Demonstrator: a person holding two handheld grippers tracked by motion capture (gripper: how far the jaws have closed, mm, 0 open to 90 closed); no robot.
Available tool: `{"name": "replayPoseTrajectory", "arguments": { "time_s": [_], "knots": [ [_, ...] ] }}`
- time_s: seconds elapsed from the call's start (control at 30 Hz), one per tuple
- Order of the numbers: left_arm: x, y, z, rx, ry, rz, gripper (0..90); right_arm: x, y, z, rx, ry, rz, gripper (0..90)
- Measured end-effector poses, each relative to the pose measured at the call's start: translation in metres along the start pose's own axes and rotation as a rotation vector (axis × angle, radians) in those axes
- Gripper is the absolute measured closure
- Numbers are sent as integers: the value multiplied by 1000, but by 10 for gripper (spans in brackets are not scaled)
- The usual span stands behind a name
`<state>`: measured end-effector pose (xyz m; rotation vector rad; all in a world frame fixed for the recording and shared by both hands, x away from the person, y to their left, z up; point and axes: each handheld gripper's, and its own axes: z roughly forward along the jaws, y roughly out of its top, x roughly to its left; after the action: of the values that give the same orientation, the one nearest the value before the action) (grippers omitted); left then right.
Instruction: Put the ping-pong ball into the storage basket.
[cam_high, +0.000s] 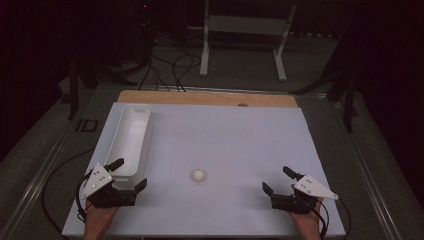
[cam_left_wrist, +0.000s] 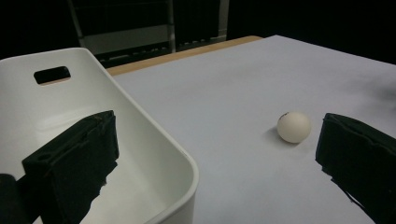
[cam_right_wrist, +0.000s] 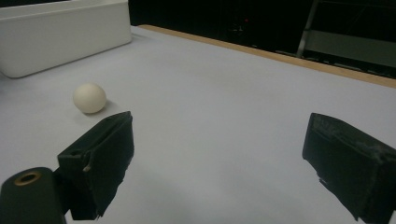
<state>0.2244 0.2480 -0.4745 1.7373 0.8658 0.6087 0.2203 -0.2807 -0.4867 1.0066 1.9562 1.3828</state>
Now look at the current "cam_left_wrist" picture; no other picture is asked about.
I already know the white plastic bin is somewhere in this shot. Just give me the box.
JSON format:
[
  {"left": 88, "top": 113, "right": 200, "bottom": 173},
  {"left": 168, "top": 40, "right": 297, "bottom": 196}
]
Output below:
[{"left": 0, "top": 47, "right": 200, "bottom": 224}]

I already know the white table cover sheet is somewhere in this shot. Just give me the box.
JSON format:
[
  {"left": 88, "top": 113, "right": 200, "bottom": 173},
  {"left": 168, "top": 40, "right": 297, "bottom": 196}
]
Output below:
[{"left": 113, "top": 35, "right": 396, "bottom": 224}]

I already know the white metal stand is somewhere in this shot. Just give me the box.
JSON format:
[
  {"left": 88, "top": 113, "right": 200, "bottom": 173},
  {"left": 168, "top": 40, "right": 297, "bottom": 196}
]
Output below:
[{"left": 66, "top": 0, "right": 230, "bottom": 55}]

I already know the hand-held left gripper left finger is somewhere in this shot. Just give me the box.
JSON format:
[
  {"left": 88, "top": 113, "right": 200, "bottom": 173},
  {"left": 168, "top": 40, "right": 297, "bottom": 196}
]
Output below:
[{"left": 21, "top": 110, "right": 120, "bottom": 224}]

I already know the white ping pong ball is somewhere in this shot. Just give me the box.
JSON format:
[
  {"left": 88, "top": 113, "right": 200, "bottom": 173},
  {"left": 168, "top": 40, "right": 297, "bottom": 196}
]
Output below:
[{"left": 276, "top": 111, "right": 312, "bottom": 145}]

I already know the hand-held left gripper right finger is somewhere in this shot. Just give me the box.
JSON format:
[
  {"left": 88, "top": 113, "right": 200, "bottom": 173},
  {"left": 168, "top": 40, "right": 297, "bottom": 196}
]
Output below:
[{"left": 315, "top": 112, "right": 396, "bottom": 224}]

